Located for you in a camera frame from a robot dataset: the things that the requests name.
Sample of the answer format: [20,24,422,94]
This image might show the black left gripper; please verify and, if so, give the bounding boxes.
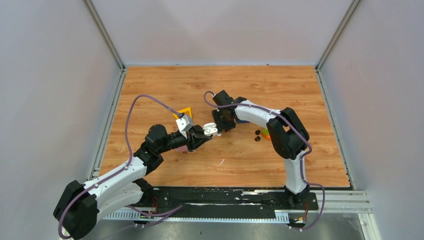
[157,125,213,154]

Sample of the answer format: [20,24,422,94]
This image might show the white earbud charging case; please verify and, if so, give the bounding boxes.
[202,122,219,137]

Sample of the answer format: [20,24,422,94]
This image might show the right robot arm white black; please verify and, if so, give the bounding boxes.
[211,90,311,209]

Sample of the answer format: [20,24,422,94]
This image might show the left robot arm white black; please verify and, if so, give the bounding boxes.
[53,123,218,240]

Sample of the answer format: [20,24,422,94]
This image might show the blue toy brick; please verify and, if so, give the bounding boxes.
[236,119,250,124]

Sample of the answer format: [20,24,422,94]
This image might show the playing card deck box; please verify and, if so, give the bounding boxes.
[175,145,196,154]

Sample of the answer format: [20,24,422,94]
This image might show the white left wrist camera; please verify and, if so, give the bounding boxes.
[175,114,194,139]

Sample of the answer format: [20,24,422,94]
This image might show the yellow triangular plastic frame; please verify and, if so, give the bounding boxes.
[171,107,193,119]

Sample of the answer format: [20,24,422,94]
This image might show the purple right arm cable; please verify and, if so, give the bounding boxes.
[203,91,326,232]

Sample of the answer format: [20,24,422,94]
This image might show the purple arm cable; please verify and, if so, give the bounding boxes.
[57,94,185,240]
[203,91,326,232]

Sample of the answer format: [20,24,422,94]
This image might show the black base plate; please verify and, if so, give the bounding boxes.
[135,186,319,219]

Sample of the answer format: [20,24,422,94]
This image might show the slotted cable duct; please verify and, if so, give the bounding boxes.
[103,210,290,223]

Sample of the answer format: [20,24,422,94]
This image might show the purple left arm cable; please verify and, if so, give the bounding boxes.
[57,94,185,240]

